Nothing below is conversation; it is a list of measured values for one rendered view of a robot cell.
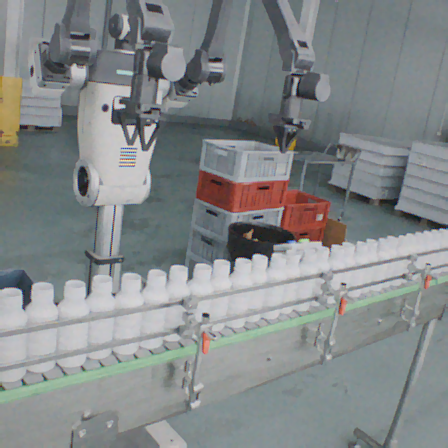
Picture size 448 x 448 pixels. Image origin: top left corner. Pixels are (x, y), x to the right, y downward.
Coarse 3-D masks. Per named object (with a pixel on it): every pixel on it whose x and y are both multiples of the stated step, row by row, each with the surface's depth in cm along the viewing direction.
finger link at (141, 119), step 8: (128, 104) 102; (128, 112) 103; (136, 112) 101; (136, 120) 101; (144, 120) 100; (152, 120) 102; (160, 120) 102; (144, 128) 101; (160, 128) 104; (144, 136) 103; (152, 136) 104; (144, 144) 104
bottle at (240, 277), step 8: (240, 264) 116; (248, 264) 116; (240, 272) 116; (248, 272) 116; (232, 280) 116; (240, 280) 116; (248, 280) 117; (232, 288) 116; (232, 296) 117; (240, 296) 116; (248, 296) 118; (232, 304) 117; (240, 304) 117; (248, 304) 119; (232, 312) 118; (240, 312) 118; (240, 320) 118
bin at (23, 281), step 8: (0, 272) 139; (8, 272) 141; (16, 272) 142; (24, 272) 142; (0, 280) 140; (8, 280) 141; (16, 280) 143; (24, 280) 142; (32, 280) 137; (0, 288) 141; (16, 288) 144; (24, 288) 143; (32, 288) 137; (24, 296) 143; (24, 304) 144
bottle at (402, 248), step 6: (402, 240) 161; (408, 240) 161; (402, 246) 161; (402, 252) 161; (408, 252) 162; (396, 264) 162; (402, 264) 162; (396, 270) 162; (402, 270) 163; (396, 282) 163
